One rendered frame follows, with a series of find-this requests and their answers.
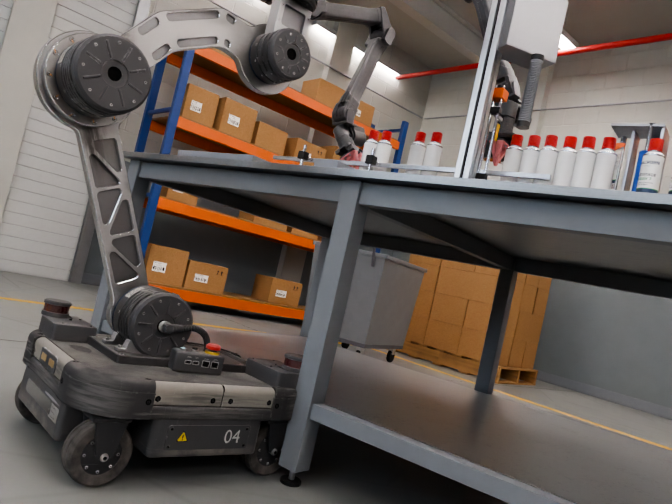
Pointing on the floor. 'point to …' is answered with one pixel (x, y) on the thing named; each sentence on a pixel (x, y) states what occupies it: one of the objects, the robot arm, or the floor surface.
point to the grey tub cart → (378, 301)
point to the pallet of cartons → (474, 319)
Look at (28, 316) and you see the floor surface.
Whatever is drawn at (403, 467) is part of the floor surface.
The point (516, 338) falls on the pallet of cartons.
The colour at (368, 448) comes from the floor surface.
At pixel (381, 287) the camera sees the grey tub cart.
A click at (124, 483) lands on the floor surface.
